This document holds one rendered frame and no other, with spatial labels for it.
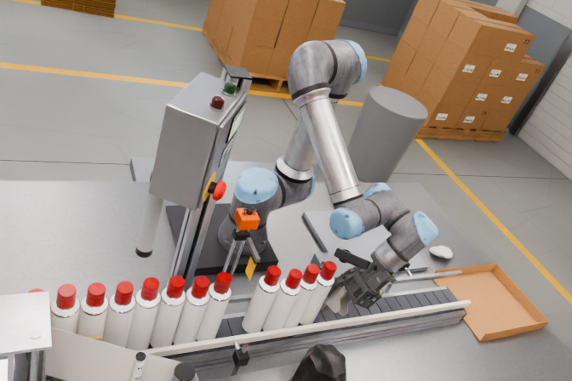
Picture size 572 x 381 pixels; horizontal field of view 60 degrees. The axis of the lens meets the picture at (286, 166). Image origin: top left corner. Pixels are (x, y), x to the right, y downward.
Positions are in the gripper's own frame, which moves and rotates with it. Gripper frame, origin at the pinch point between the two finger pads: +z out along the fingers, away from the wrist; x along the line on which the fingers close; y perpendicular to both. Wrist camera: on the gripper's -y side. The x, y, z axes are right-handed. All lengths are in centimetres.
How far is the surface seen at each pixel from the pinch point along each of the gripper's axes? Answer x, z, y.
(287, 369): -9.5, 11.8, 12.6
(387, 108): 146, -48, -172
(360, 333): 13.7, 0.1, 5.8
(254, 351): -13.8, 15.6, 5.9
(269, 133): 135, 30, -229
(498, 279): 77, -33, -8
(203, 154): -61, -20, 1
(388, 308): 24.1, -7.5, 0.1
